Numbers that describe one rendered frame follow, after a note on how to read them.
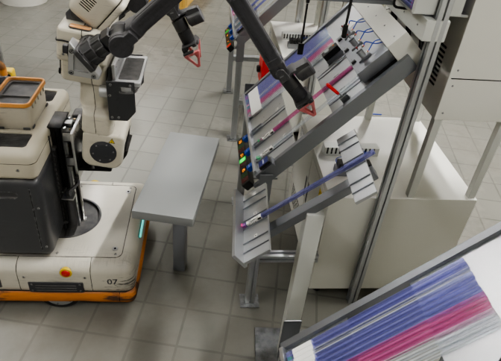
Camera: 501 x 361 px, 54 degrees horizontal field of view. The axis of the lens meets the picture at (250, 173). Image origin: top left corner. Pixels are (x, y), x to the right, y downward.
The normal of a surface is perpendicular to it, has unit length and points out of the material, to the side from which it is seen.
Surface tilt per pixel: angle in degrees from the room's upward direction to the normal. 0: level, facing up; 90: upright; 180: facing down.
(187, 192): 0
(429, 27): 90
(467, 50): 90
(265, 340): 0
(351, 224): 90
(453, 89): 90
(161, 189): 0
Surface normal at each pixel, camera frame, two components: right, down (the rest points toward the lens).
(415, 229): 0.08, 0.59
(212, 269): 0.09, -0.81
